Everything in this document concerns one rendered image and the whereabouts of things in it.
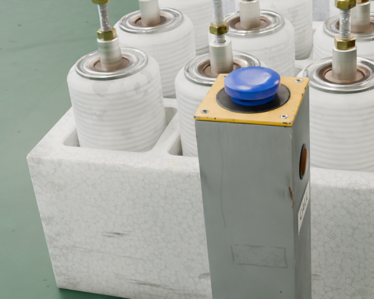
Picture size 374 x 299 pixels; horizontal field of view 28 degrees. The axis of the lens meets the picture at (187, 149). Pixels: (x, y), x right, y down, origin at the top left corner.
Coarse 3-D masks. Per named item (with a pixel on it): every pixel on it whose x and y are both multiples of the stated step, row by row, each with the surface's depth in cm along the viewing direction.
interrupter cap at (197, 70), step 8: (200, 56) 75; (208, 56) 75; (240, 56) 75; (248, 56) 74; (192, 64) 74; (200, 64) 74; (208, 64) 74; (240, 64) 73; (248, 64) 73; (256, 64) 72; (184, 72) 72; (192, 72) 72; (200, 72) 72; (208, 72) 73; (192, 80) 71; (200, 80) 70; (208, 80) 71
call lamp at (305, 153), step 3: (303, 150) 54; (306, 150) 55; (303, 153) 54; (306, 153) 55; (303, 156) 54; (306, 156) 55; (303, 159) 54; (306, 159) 55; (303, 162) 54; (306, 162) 55; (303, 165) 54; (306, 165) 55; (303, 168) 54; (306, 168) 55; (303, 171) 55; (303, 174) 55
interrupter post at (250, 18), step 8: (240, 0) 81; (256, 0) 80; (240, 8) 81; (248, 8) 80; (256, 8) 81; (240, 16) 82; (248, 16) 81; (256, 16) 81; (240, 24) 82; (248, 24) 81; (256, 24) 82
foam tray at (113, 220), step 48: (48, 144) 78; (48, 192) 78; (96, 192) 76; (144, 192) 74; (192, 192) 72; (336, 192) 67; (48, 240) 82; (96, 240) 80; (144, 240) 77; (192, 240) 75; (336, 240) 70; (96, 288) 83; (144, 288) 81; (192, 288) 79; (336, 288) 73
